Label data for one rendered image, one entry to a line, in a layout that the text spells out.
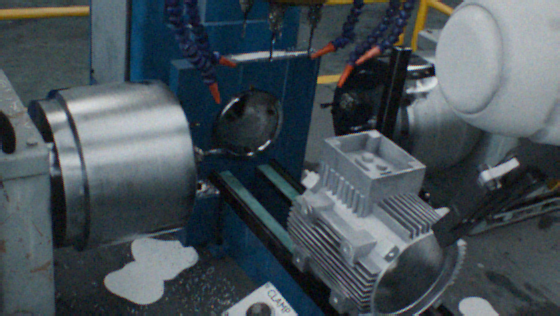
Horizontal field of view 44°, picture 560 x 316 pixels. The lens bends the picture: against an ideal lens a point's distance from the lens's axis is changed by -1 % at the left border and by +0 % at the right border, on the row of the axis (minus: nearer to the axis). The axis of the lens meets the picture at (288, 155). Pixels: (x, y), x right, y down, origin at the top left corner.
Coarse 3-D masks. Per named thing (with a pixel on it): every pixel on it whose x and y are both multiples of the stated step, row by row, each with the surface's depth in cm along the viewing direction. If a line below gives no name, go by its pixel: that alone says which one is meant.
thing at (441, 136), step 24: (360, 72) 136; (384, 72) 130; (408, 72) 130; (432, 72) 132; (336, 96) 144; (360, 96) 137; (408, 96) 126; (432, 96) 129; (336, 120) 146; (360, 120) 138; (408, 120) 127; (432, 120) 129; (456, 120) 132; (408, 144) 128; (432, 144) 130; (456, 144) 134; (432, 168) 137
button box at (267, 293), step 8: (264, 288) 83; (272, 288) 83; (248, 296) 83; (256, 296) 83; (264, 296) 82; (272, 296) 82; (280, 296) 82; (240, 304) 82; (248, 304) 82; (272, 304) 81; (280, 304) 81; (288, 304) 81; (224, 312) 82; (232, 312) 82; (240, 312) 81; (272, 312) 80; (280, 312) 80; (288, 312) 80
